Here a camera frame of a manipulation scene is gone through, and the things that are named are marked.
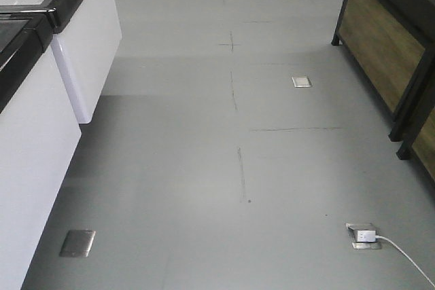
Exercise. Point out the white chest freezer near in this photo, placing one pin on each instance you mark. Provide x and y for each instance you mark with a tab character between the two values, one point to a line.
39	134

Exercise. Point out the white chest freezer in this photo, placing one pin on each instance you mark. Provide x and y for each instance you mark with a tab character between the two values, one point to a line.
86	36
39	134

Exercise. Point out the dark metal floor plate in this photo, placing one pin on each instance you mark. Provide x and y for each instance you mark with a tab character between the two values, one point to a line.
77	243

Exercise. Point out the open floor socket box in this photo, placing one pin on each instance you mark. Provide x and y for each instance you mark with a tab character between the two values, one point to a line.
363	236

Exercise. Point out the white chest freezer far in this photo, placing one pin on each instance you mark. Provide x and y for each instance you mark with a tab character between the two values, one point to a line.
86	36

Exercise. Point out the silver floor socket cover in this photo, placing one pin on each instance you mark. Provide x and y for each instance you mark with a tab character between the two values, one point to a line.
301	82

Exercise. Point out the wood panel black cabinet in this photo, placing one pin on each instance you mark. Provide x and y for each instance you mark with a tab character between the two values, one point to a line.
392	41

